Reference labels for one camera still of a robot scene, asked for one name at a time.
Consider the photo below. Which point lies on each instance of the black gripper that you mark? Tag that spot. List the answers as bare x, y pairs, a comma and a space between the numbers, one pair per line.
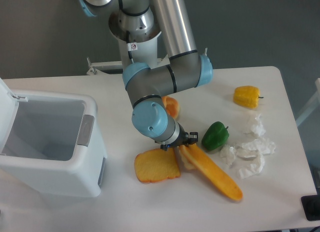
180, 137

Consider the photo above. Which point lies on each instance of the long orange baguette bread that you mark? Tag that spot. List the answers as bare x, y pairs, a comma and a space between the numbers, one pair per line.
220, 179

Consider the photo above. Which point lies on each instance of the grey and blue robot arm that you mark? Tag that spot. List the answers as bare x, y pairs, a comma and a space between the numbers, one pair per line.
159, 57

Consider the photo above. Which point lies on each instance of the small pale bread piece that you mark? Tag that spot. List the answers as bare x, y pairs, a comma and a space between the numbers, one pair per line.
186, 163

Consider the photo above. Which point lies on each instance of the square toast bread slice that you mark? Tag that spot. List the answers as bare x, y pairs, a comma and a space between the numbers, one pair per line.
156, 165

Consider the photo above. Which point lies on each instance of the round orange bun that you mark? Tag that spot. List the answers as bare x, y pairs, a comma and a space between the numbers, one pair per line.
172, 106

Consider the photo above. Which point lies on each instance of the green bell pepper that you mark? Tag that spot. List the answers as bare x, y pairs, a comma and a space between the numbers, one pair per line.
215, 136

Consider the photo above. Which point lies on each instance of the small crumpled white tissue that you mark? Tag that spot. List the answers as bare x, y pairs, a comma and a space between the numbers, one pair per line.
228, 153

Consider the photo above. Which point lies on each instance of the large crumpled white tissue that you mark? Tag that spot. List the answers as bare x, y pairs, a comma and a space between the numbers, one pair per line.
254, 153

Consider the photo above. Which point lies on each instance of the upper crumpled white tissue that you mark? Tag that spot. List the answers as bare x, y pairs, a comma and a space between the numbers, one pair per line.
254, 126

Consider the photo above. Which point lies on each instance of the yellow bell pepper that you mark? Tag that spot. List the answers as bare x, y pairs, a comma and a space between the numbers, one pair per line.
247, 96

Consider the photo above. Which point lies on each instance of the white trash bin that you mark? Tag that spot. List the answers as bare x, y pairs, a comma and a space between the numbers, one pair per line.
51, 141

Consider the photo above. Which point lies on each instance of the black device at edge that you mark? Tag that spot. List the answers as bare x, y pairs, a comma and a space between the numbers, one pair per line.
311, 207

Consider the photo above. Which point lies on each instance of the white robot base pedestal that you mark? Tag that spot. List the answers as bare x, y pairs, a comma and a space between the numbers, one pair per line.
137, 37

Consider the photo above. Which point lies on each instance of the white metal frame right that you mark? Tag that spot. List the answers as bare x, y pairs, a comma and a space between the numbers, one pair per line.
310, 105

